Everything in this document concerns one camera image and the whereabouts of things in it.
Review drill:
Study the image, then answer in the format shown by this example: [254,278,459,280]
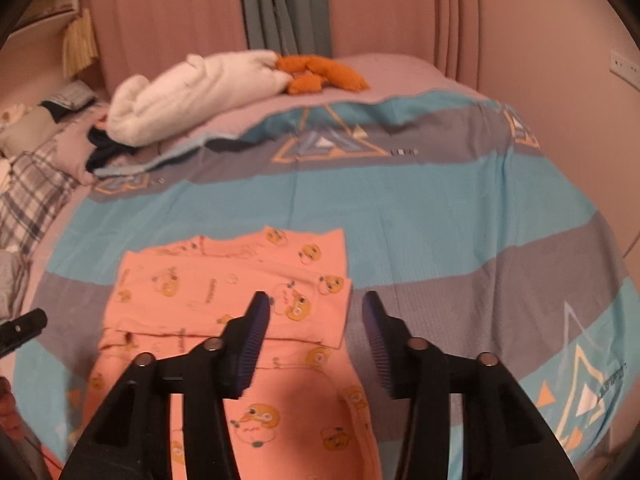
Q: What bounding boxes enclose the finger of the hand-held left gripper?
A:
[0,308,48,356]

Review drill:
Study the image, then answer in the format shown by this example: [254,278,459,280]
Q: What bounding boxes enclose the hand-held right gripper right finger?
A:
[361,290,578,480]

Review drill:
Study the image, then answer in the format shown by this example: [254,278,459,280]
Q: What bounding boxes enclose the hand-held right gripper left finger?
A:
[59,291,272,480]

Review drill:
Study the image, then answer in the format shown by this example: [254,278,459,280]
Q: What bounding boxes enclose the pink printed baby shirt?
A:
[82,226,383,480]

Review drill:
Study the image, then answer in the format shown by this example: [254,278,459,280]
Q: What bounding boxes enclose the plaid blanket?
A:
[0,137,82,257]

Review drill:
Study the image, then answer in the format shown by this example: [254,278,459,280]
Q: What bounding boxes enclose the blue grey striped blanket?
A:
[12,89,638,480]

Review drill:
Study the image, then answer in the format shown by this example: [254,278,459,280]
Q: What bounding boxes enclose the mauve pillow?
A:
[54,115,117,186]

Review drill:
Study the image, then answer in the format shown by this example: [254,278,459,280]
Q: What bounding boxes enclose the dark navy cloth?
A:
[86,127,140,173]

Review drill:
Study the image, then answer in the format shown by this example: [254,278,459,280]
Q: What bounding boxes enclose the beige pillow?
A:
[0,107,57,161]

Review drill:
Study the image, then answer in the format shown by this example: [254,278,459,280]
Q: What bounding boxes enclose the small plush toys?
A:
[0,104,27,132]

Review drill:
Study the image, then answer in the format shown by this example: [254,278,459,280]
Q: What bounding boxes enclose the blue striped pillow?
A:
[40,80,98,122]

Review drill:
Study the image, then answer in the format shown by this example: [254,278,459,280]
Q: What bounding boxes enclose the mauve bed sheet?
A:
[30,52,488,271]

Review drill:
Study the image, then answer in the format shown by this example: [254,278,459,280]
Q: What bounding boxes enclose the white goose plush toy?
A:
[106,50,371,146]

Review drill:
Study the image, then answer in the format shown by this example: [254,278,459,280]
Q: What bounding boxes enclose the yellow fringed cloth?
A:
[62,8,100,78]

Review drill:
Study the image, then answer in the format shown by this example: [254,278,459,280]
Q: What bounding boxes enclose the pink curtain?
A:
[322,0,482,93]
[82,0,251,97]

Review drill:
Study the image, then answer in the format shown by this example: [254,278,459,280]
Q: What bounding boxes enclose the blue grey curtain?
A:
[237,0,333,58]

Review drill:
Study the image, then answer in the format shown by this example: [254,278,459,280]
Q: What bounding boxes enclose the white wall shelf unit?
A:
[0,0,82,38]

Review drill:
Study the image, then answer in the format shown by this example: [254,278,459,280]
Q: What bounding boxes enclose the white wall socket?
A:
[611,50,640,86]

